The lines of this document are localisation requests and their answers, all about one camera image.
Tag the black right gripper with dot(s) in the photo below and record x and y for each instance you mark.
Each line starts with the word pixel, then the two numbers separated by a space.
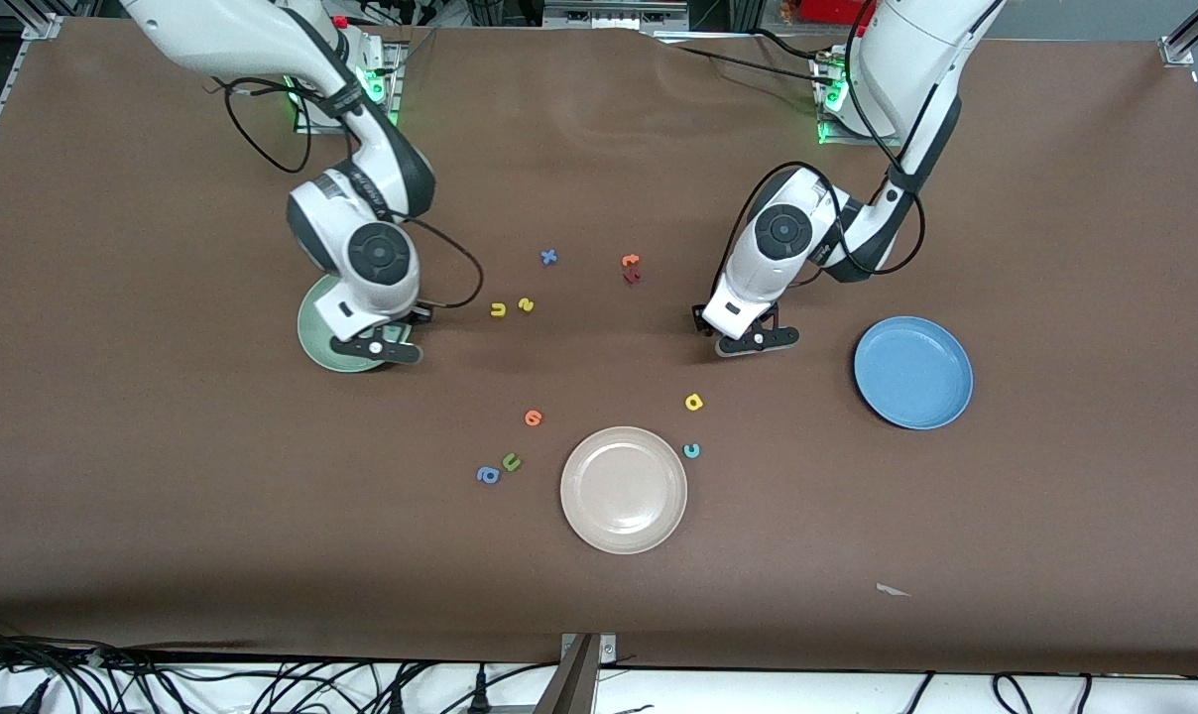
pixel 419 314

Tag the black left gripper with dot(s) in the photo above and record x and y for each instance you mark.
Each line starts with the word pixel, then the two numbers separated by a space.
pixel 700 319

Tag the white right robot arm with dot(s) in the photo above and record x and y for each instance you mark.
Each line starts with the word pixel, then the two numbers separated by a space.
pixel 361 198

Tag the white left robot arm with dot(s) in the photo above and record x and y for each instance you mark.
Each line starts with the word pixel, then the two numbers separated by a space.
pixel 787 238

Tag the light green plate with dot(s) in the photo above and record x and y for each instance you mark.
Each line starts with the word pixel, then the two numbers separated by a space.
pixel 316 342

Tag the blue foam letter a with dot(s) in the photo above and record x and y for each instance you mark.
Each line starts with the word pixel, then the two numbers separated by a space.
pixel 481 472

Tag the brown table cover sheet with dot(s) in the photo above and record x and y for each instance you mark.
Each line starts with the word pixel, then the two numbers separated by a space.
pixel 599 178

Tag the beige plate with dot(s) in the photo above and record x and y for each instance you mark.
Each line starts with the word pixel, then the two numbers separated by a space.
pixel 624 490

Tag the blue plate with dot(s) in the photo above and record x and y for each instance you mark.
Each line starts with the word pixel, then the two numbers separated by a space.
pixel 913 373

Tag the white paper scrap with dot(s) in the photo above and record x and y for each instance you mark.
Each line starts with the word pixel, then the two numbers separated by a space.
pixel 889 591

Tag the red box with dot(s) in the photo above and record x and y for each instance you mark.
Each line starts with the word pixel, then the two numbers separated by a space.
pixel 837 10

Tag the aluminium corner profile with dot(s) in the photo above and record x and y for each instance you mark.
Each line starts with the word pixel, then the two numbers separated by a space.
pixel 44 27
pixel 1179 48

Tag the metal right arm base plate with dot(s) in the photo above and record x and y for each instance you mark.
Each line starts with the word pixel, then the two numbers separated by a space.
pixel 393 99

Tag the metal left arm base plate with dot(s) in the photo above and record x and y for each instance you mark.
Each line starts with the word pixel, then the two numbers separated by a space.
pixel 837 137

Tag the aluminium frame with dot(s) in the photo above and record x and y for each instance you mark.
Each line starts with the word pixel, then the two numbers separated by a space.
pixel 609 18

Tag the silver metal bracket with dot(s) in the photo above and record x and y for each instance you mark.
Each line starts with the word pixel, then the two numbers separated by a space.
pixel 609 650

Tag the aluminium profile post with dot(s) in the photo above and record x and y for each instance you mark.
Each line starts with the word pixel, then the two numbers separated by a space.
pixel 569 689

